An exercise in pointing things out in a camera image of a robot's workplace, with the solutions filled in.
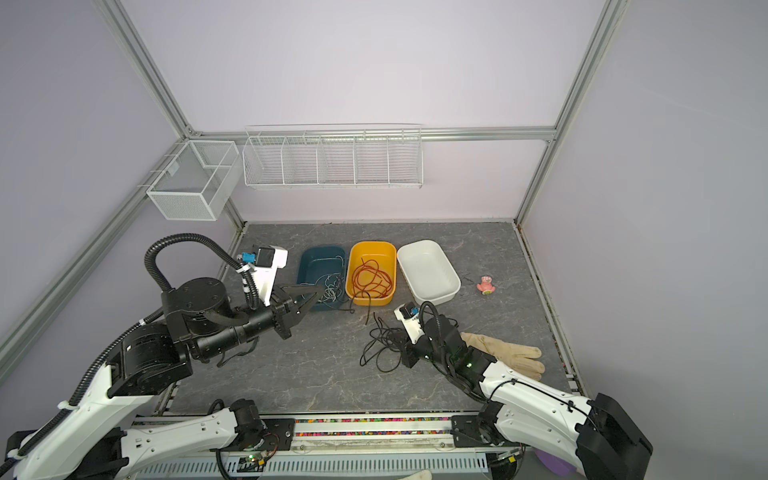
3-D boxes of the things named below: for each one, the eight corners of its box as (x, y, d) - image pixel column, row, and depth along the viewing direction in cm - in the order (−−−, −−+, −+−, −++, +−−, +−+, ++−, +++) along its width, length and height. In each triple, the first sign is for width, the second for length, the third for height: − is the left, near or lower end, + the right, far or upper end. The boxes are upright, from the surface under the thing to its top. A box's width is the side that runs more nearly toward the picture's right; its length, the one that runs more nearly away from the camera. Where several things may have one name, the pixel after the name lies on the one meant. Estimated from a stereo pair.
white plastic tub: (420, 314, 97) (421, 305, 92) (391, 259, 111) (391, 249, 107) (464, 296, 101) (468, 287, 96) (431, 245, 115) (433, 236, 111)
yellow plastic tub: (345, 306, 99) (342, 296, 94) (352, 251, 114) (350, 240, 109) (396, 306, 99) (396, 296, 94) (396, 251, 114) (396, 240, 109)
